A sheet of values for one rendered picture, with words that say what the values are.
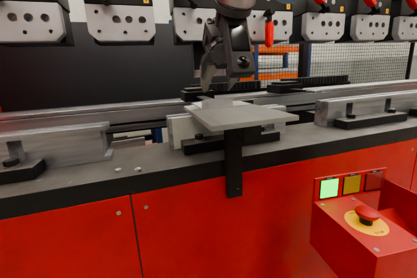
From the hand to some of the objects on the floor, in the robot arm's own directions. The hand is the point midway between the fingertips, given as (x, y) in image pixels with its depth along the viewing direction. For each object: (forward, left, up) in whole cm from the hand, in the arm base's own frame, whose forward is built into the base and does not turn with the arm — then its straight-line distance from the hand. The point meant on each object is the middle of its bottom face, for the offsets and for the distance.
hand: (217, 89), depth 53 cm
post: (+72, -109, -105) cm, 167 cm away
